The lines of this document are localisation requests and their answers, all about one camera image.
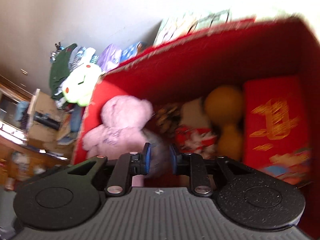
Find pink plush bear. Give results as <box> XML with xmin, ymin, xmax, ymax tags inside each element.
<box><xmin>82</xmin><ymin>96</ymin><xmax>166</xmax><ymax>188</ymax></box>

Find cardboard box on floor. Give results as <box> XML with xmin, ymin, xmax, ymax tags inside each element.
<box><xmin>26</xmin><ymin>89</ymin><xmax>74</xmax><ymax>155</ymax></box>

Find red cardboard box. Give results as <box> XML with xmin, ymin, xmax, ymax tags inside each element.
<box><xmin>71</xmin><ymin>15</ymin><xmax>320</xmax><ymax>190</ymax></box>

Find bright green frog plush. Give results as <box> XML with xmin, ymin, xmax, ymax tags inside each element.
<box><xmin>62</xmin><ymin>63</ymin><xmax>102</xmax><ymax>107</ymax></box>

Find purple plastic pouch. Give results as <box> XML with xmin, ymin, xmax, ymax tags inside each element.
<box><xmin>97</xmin><ymin>44</ymin><xmax>122</xmax><ymax>74</ymax></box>

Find blue white patterned cloth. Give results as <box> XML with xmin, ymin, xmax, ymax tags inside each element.
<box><xmin>120</xmin><ymin>41</ymin><xmax>147</xmax><ymax>63</ymax></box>

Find dark green garment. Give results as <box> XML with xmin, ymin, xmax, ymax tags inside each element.
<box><xmin>49</xmin><ymin>43</ymin><xmax>77</xmax><ymax>99</ymax></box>

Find green cartoon bed sheet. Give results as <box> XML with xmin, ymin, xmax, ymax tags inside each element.
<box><xmin>153</xmin><ymin>9</ymin><xmax>231</xmax><ymax>46</ymax></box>

